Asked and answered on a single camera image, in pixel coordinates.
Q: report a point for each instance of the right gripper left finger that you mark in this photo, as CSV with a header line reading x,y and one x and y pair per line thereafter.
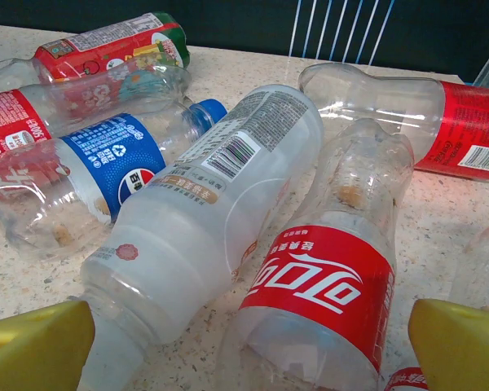
x,y
32,354

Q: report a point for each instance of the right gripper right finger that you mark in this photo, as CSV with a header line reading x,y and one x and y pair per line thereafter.
x,y
464,350

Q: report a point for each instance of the clear plastic bottle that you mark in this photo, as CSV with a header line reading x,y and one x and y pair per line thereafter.
x,y
485,264

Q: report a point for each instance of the red Coca-Cola label bottle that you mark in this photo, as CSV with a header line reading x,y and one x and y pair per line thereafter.
x,y
322,281
464,122

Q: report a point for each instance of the blue label blue cap bottle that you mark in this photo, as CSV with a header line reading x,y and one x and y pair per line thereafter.
x,y
114,159

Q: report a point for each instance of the clear bottle red soda label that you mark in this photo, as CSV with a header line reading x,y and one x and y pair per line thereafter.
x,y
8,118

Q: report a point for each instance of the white translucent wide-mouth bottle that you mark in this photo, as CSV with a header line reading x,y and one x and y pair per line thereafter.
x,y
212,195

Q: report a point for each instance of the red green label bottle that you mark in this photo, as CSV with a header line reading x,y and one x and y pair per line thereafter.
x,y
106,45

